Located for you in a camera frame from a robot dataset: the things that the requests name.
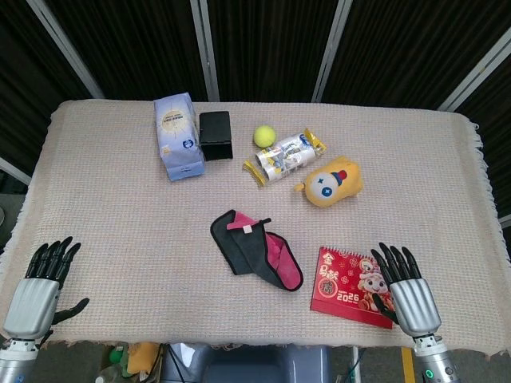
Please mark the black and pink cloth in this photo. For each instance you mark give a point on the black and pink cloth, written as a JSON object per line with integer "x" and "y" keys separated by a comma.
{"x": 247, "y": 251}

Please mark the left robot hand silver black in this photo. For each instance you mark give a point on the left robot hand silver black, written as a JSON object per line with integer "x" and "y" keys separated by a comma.
{"x": 32, "y": 303}

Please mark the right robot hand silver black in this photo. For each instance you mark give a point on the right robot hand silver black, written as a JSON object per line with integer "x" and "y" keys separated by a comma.
{"x": 415, "y": 307}

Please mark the white table leg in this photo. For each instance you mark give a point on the white table leg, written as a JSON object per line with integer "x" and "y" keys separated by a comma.
{"x": 356, "y": 365}

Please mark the pack of trash bag rolls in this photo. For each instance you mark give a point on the pack of trash bag rolls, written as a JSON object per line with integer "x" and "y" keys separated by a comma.
{"x": 285, "y": 157}

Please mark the green bottle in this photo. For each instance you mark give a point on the green bottle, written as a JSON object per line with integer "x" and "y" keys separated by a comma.
{"x": 117, "y": 355}

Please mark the black square box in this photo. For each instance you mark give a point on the black square box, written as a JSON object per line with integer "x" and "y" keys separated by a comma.
{"x": 215, "y": 131}

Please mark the yellow soft item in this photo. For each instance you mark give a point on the yellow soft item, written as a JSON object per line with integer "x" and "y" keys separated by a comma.
{"x": 143, "y": 357}

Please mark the white metal partition post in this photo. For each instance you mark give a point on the white metal partition post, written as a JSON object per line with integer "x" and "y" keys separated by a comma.
{"x": 68, "y": 44}
{"x": 12, "y": 169}
{"x": 331, "y": 52}
{"x": 205, "y": 52}
{"x": 506, "y": 221}
{"x": 475, "y": 73}

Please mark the red desk calendar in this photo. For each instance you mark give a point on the red desk calendar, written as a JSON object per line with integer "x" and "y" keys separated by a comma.
{"x": 339, "y": 283}

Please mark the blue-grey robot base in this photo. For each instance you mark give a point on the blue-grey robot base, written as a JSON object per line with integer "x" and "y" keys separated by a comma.
{"x": 259, "y": 367}

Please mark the beige woven tablecloth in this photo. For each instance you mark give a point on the beige woven tablecloth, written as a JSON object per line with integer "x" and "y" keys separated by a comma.
{"x": 120, "y": 239}

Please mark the light blue paper bag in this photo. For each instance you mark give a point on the light blue paper bag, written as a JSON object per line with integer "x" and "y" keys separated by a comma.
{"x": 177, "y": 135}

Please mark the yellow plush toy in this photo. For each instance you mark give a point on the yellow plush toy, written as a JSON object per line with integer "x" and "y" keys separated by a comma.
{"x": 331, "y": 183}

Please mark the yellow tennis ball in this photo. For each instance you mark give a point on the yellow tennis ball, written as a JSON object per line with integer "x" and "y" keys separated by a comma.
{"x": 264, "y": 136}

